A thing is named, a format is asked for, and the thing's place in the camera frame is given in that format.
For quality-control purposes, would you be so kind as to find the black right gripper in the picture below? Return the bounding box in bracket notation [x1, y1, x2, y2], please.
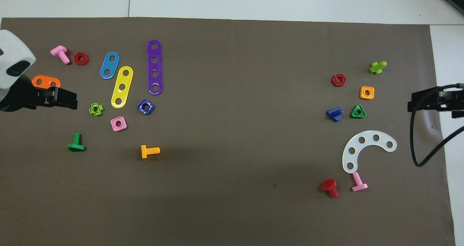
[407, 86, 464, 119]

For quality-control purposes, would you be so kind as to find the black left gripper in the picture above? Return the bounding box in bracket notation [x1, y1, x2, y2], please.
[0, 74, 78, 112]

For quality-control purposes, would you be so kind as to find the dark blue square nut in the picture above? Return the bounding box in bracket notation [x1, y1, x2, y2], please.
[137, 99, 155, 116]

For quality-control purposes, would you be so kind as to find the blue triangle-head screw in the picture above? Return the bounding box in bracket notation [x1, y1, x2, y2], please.
[326, 108, 344, 122]

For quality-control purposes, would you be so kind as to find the pink plastic screw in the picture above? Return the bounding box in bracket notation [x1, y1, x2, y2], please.
[50, 45, 71, 65]
[351, 172, 369, 192]

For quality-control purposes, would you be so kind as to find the dark green plastic screw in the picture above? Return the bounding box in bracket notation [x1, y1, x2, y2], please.
[68, 133, 86, 152]

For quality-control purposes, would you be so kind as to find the pink square nut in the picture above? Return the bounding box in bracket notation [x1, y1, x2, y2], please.
[111, 116, 128, 132]

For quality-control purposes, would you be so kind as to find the lime green cross screw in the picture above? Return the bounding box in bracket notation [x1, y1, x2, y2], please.
[369, 61, 387, 75]

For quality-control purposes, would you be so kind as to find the dark green triangle nut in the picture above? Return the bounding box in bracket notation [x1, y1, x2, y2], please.
[350, 104, 366, 119]

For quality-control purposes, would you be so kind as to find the orange plastic screw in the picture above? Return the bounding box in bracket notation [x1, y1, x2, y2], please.
[141, 145, 161, 159]

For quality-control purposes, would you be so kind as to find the red hexagon-head screw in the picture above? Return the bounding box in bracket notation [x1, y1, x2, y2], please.
[322, 179, 339, 199]

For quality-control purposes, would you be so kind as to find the orange heart-shaped plate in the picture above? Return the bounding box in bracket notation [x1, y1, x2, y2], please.
[32, 75, 61, 89]

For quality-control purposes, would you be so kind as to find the blue two-hole strip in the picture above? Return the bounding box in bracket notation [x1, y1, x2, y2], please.
[100, 51, 120, 80]

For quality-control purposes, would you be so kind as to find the yellow three-hole strip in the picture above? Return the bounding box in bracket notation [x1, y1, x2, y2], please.
[111, 66, 134, 109]

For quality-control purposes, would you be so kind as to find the white curved five-hole strip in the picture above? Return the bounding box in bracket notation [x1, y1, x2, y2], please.
[342, 130, 398, 174]

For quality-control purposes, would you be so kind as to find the purple four-hole strip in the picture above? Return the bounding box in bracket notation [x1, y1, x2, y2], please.
[147, 39, 163, 95]

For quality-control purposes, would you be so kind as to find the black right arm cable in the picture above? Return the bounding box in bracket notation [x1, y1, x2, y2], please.
[410, 84, 464, 167]

